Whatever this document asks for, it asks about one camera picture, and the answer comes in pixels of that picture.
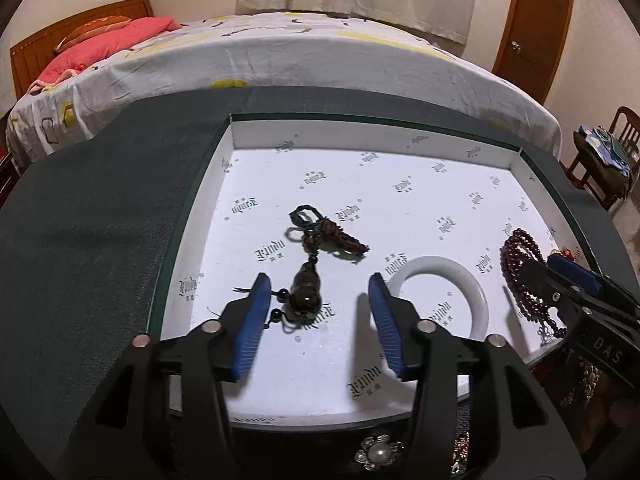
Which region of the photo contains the brown wooden door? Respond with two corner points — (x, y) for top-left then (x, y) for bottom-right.
(492, 0), (574, 104)

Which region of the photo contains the red tassel gold coin charm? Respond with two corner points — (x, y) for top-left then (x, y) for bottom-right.
(550, 247), (582, 262)

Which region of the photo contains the orange cushion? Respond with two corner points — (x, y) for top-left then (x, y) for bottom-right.
(54, 15), (131, 54)

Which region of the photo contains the white jade bangle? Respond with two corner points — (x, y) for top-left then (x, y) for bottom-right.
(383, 255), (489, 340)

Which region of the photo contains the pearl flower brooch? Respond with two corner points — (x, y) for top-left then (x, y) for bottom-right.
(355, 432), (404, 472)

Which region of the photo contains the clothes pile on chair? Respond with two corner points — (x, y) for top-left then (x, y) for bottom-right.
(574, 125), (639, 198)

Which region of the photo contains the bed with patterned sheet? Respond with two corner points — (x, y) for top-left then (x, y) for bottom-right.
(6, 12), (562, 168)

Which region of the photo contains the wooden headboard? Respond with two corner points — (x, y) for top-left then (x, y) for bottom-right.
(10, 0), (154, 100)

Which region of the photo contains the rose gold chain necklace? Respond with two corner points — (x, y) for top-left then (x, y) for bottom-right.
(449, 429), (471, 478)

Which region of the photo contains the black gourd pendant charm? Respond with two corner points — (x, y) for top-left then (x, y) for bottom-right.
(264, 205), (370, 330)

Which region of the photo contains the rose gold crystal brooch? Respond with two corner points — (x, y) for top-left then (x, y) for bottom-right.
(561, 358), (601, 408)

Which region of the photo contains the dark wooden chair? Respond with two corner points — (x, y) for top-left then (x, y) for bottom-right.
(564, 106), (639, 211)

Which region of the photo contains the dark red bead bracelet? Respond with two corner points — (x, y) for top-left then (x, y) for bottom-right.
(500, 227), (569, 347)

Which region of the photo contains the pink pillow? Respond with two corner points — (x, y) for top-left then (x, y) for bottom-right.
(26, 16), (181, 96)

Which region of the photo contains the green white-lined tray box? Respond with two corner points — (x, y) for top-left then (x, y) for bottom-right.
(149, 116), (598, 430)

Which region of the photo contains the dark grey table cloth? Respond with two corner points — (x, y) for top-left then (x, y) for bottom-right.
(0, 84), (640, 480)

